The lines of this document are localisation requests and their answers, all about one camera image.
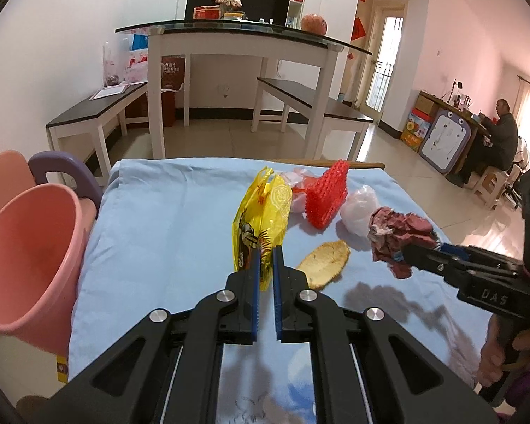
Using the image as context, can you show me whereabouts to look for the left black top bench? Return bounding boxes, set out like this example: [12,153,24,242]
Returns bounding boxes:
[46,83,147,186]

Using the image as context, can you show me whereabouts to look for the orange round ball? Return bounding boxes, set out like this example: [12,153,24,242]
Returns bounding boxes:
[300,13,328,36]

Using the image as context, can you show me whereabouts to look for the red foam net sleeve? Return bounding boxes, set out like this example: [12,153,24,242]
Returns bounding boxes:
[304,160,349,230]

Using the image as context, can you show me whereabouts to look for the white paper on bench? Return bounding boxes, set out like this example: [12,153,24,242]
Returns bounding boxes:
[90,83,129,101]

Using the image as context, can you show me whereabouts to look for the pink plastic bucket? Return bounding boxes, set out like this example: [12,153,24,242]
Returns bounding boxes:
[0,184,97,356]

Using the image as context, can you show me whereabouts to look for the white table with black top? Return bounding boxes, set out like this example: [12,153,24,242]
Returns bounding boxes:
[116,20,370,160]

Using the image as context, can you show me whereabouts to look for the yellow plastic bag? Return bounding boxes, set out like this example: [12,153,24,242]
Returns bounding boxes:
[231,166,293,291]

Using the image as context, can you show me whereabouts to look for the seated man in background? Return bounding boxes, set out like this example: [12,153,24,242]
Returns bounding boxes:
[445,99,518,188]

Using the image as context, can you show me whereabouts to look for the white plastic bag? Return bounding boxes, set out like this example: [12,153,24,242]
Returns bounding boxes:
[340,185,380,236]

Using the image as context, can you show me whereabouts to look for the yellow fruit peel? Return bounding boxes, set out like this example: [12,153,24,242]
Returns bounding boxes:
[297,240,350,290]

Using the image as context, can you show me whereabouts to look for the dark red box under table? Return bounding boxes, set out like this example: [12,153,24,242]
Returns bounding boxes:
[161,55,186,127]

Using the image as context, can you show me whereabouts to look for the dark red wrapper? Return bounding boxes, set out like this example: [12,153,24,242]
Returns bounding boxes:
[367,207,438,279]

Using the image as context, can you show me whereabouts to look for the white drawing board toy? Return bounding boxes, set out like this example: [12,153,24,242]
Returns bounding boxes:
[419,108,471,174]

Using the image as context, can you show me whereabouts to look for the light blue table cloth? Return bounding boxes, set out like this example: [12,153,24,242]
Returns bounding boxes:
[67,156,491,424]

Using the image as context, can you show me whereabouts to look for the blue box behind table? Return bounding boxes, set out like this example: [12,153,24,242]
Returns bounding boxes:
[131,34,149,51]

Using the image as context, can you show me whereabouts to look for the pink flower bouquet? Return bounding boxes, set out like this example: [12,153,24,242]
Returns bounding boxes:
[214,0,243,18]

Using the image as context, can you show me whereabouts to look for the pink and purple kid chair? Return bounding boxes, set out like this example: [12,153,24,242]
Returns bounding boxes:
[0,149,104,226]

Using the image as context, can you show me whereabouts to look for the person's right hand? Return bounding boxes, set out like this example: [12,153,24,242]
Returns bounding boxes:
[477,317,530,390]

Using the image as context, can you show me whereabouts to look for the pink plastic bag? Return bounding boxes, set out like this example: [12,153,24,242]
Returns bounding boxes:
[280,167,319,213]

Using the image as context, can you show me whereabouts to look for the right black top bench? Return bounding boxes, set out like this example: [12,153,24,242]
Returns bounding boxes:
[251,76,375,162]

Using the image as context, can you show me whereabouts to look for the black bench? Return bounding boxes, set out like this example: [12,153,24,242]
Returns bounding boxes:
[46,83,147,186]
[251,76,375,162]

